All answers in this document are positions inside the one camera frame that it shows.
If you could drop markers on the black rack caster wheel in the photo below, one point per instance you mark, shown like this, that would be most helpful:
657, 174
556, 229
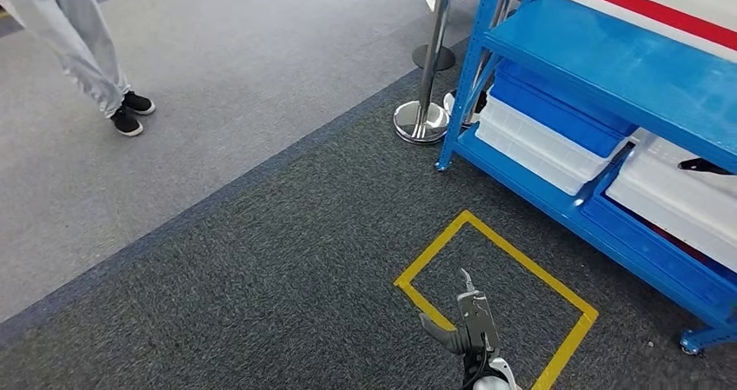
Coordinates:
690, 348

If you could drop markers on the blue plastic bin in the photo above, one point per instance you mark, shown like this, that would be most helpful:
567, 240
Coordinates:
553, 117
645, 249

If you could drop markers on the blue metal shelf rack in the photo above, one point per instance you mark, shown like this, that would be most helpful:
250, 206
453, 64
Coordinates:
604, 65

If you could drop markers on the yellow floor tape square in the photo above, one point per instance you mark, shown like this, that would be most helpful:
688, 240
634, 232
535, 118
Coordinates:
518, 255

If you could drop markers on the person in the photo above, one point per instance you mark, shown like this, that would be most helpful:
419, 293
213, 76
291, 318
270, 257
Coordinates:
75, 30

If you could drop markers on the black plastic clip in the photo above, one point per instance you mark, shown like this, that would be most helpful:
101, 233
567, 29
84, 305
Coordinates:
702, 166

